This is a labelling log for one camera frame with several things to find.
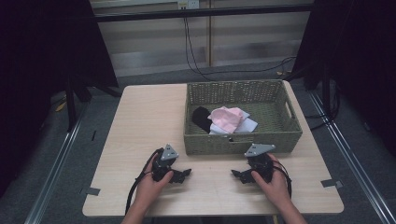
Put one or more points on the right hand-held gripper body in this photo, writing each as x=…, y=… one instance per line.
x=261, y=165

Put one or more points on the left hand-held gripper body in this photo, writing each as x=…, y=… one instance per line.
x=164, y=168

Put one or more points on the person's left hand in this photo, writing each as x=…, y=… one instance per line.
x=151, y=188

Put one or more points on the person's right hand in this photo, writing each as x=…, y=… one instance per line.
x=274, y=188

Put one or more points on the green woven basket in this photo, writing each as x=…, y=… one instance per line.
x=274, y=133

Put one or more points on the white cloth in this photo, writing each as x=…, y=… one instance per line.
x=247, y=126

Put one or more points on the black cloth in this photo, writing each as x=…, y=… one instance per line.
x=200, y=119

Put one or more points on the pink cloth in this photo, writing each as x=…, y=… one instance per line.
x=227, y=119

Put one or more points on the grey tape piece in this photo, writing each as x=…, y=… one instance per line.
x=92, y=191
x=330, y=183

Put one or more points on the black floor tape strip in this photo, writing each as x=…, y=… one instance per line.
x=93, y=135

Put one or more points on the black metal stand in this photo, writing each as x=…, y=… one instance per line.
x=326, y=96
x=71, y=105

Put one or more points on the dark curtain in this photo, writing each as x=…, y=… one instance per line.
x=46, y=62
x=358, y=62

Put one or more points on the black horizontal bar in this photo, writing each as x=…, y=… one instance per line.
x=202, y=13

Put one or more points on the metal floor rail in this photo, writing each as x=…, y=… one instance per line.
x=56, y=168
x=355, y=168

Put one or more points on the white wall outlet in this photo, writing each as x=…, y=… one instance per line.
x=188, y=4

